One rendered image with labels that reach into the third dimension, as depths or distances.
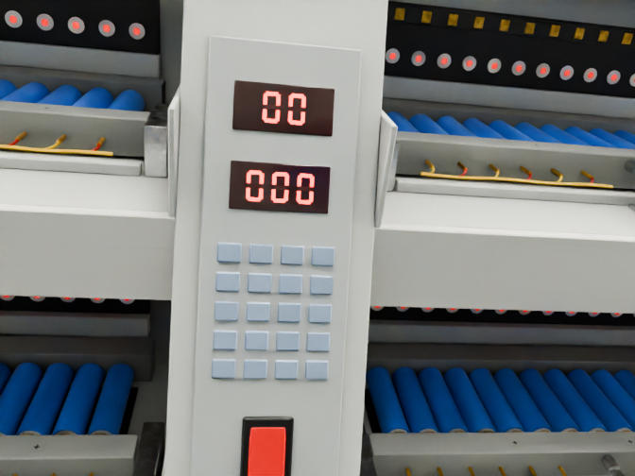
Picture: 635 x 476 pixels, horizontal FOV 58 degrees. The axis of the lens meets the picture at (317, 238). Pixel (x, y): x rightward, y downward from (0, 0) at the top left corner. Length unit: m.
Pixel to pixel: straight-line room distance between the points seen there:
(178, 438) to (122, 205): 0.11
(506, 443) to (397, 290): 0.15
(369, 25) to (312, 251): 0.11
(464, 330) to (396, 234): 0.21
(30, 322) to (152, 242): 0.20
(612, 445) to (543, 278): 0.16
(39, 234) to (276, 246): 0.11
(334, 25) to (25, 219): 0.17
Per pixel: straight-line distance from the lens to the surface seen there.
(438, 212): 0.31
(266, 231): 0.27
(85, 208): 0.28
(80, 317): 0.45
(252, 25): 0.28
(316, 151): 0.27
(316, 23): 0.28
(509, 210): 0.34
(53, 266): 0.29
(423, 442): 0.39
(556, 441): 0.43
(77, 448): 0.37
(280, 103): 0.27
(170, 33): 0.49
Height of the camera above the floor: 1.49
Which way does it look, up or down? 3 degrees down
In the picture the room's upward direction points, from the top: 3 degrees clockwise
